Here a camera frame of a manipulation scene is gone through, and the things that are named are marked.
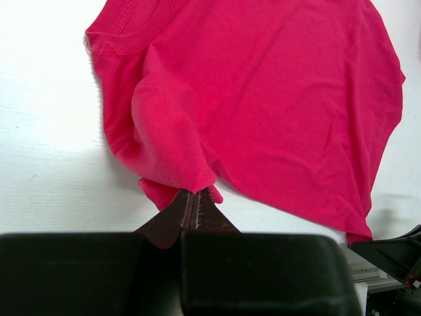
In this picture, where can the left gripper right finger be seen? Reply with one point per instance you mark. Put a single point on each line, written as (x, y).
(206, 217)

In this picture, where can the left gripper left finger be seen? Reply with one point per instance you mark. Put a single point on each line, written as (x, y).
(163, 230)

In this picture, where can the magenta t shirt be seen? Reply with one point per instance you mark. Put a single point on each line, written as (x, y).
(289, 102)

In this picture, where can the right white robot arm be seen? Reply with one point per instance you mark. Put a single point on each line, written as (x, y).
(393, 277)

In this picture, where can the aluminium table rail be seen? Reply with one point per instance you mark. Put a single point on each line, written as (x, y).
(376, 279)

